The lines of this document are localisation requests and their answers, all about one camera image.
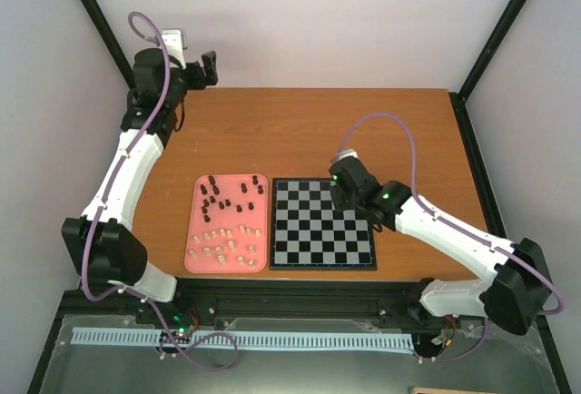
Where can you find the black aluminium frame post left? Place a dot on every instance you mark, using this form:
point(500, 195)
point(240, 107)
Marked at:
point(108, 37)

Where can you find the black aluminium frame post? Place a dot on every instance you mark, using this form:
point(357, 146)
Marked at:
point(108, 37)
point(493, 43)

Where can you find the black aluminium frame post right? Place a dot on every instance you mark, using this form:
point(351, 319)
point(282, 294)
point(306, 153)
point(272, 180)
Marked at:
point(493, 43)

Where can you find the pink plastic tray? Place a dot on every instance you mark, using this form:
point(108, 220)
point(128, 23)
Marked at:
point(238, 228)

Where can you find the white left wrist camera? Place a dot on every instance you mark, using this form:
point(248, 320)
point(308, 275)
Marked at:
point(175, 43)

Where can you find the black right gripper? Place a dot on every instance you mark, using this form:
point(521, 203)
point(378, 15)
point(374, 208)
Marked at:
point(339, 203)

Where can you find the black side frame rail right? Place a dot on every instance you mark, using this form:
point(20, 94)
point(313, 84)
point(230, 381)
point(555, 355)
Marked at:
point(481, 185)

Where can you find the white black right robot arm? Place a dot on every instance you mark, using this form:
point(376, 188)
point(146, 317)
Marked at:
point(398, 208)

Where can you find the light blue slotted cable duct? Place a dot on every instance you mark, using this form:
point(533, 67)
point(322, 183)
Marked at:
point(254, 340)

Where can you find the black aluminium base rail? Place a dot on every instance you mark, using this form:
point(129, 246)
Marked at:
point(211, 302)

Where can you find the black white chessboard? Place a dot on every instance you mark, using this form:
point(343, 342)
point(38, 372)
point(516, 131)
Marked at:
point(308, 233)

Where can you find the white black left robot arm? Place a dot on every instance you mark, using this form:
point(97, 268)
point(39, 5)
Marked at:
point(100, 242)

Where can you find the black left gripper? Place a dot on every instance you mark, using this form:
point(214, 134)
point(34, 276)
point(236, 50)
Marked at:
point(200, 81)

